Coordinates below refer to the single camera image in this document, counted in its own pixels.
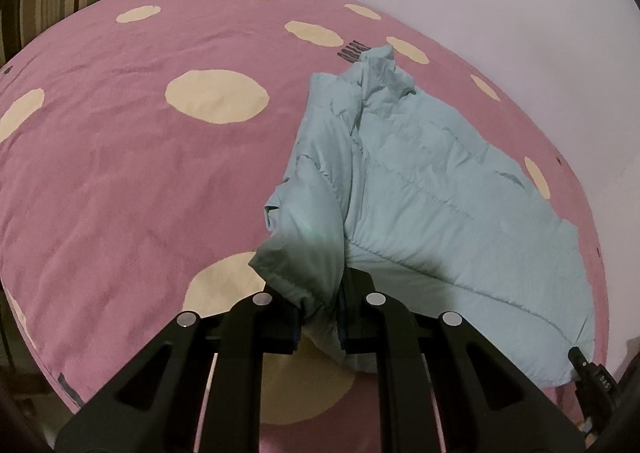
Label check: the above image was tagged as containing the light blue quilted jacket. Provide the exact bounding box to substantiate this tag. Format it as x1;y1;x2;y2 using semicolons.
250;47;596;388

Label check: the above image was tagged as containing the pink polka dot bedspread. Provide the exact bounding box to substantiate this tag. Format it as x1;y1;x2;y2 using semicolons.
0;0;612;453

